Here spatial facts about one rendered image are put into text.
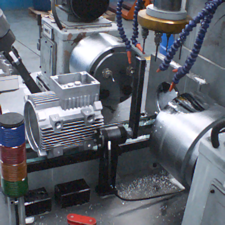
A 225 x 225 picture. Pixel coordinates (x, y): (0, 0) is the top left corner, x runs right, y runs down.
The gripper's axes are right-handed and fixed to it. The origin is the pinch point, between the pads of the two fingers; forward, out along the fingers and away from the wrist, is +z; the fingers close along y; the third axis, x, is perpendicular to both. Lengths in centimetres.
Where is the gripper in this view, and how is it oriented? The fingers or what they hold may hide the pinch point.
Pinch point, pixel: (32, 86)
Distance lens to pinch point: 124.8
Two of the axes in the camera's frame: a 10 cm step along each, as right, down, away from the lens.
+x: -8.0, 5.8, -1.5
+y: -4.7, -4.4, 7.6
